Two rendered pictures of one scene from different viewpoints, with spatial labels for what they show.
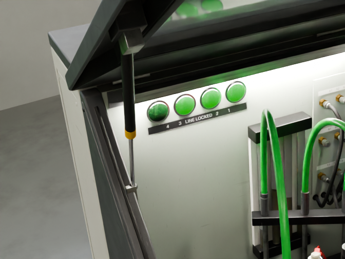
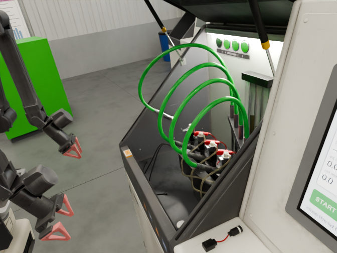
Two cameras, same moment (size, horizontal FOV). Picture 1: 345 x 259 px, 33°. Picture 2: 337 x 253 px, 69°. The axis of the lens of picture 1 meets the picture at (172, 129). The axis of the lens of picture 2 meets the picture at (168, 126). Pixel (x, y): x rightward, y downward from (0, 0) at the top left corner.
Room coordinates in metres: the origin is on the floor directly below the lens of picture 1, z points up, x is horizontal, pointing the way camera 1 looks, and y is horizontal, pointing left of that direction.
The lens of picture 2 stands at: (0.81, -1.12, 1.59)
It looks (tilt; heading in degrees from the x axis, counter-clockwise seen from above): 27 degrees down; 89
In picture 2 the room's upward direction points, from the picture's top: 8 degrees counter-clockwise
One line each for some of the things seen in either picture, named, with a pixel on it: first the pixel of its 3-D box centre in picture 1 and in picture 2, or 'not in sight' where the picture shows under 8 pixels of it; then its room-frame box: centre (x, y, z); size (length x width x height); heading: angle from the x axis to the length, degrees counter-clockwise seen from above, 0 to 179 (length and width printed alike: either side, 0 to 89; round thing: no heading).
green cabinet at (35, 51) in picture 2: not in sight; (23, 86); (-1.27, 2.72, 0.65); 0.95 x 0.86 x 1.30; 32
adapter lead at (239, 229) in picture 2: not in sight; (222, 237); (0.92, -0.67, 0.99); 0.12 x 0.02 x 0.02; 19
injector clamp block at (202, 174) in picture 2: not in sight; (209, 184); (0.95, -0.37, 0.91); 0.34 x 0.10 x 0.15; 109
